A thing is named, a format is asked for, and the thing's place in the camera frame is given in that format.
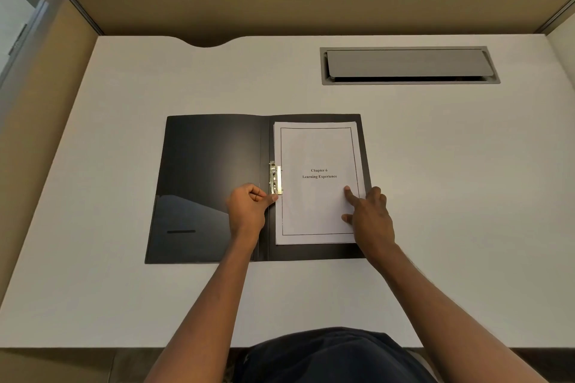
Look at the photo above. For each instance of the person's left thumb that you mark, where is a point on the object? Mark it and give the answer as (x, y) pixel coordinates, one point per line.
(271, 201)

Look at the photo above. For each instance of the pale side partition panel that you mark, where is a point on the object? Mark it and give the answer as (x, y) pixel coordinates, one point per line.
(564, 50)

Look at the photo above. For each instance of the person's right middle finger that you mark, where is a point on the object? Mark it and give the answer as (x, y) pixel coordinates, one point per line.
(374, 194)

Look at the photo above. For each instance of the white paper stack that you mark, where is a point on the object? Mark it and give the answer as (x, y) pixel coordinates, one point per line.
(314, 198)

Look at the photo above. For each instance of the person's left forearm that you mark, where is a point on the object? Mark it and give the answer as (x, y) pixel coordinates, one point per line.
(211, 306)

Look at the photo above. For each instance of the grey glass door frame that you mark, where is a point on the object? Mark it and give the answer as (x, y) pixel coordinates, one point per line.
(20, 14)

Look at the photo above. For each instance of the person's left hand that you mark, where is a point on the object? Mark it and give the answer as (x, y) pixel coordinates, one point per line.
(246, 212)

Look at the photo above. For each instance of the person's right forearm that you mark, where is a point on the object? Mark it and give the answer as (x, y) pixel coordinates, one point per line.
(440, 311)

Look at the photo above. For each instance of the black plastic folder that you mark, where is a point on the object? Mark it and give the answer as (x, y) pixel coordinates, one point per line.
(202, 180)

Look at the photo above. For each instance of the gold metal folder clip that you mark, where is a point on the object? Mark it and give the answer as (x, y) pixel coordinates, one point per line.
(275, 176)

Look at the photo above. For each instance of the beige side partition panel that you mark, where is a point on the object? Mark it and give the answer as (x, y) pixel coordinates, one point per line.
(40, 136)

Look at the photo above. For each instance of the person's dark blue shirt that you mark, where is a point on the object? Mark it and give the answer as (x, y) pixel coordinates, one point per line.
(328, 358)

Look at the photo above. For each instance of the person's right thumb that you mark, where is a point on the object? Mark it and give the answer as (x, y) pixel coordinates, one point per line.
(347, 218)

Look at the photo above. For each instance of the person's right hand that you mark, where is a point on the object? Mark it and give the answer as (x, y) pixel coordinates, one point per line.
(373, 223)

